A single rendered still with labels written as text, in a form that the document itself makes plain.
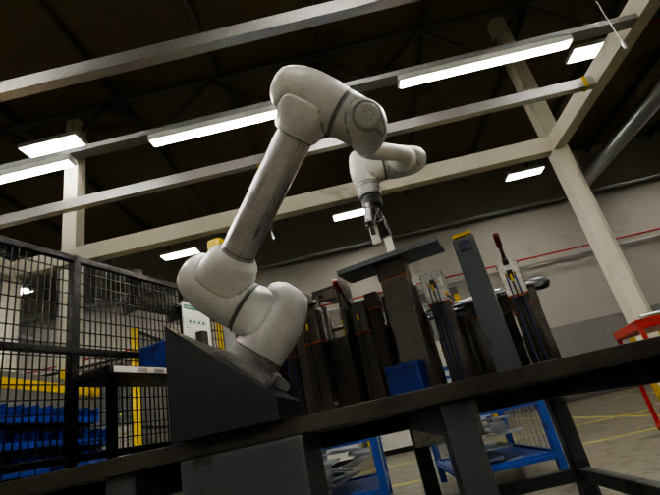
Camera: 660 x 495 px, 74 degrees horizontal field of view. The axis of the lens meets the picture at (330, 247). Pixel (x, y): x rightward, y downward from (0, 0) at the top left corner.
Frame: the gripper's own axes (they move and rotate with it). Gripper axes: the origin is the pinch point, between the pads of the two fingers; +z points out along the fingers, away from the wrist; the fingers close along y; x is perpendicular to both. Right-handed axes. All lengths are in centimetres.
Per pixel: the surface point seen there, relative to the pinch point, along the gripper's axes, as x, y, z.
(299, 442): 18, -48, 58
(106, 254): 420, 187, -207
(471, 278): -25.5, -1.2, 21.8
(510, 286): -34.2, 15.1, 24.4
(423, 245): -15.0, -5.4, 7.0
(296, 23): 39, 63, -206
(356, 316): 20.6, 7.7, 19.2
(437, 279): -11.9, 13.3, 14.4
